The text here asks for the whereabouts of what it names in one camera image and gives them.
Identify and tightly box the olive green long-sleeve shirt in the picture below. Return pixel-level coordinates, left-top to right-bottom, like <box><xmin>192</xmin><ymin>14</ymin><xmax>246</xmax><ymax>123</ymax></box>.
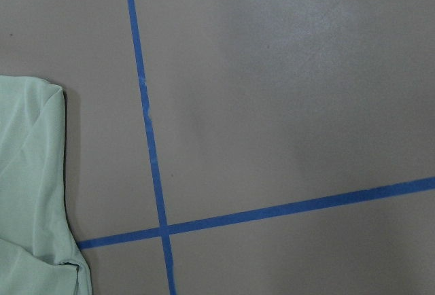
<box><xmin>1</xmin><ymin>75</ymin><xmax>92</xmax><ymax>294</ymax></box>

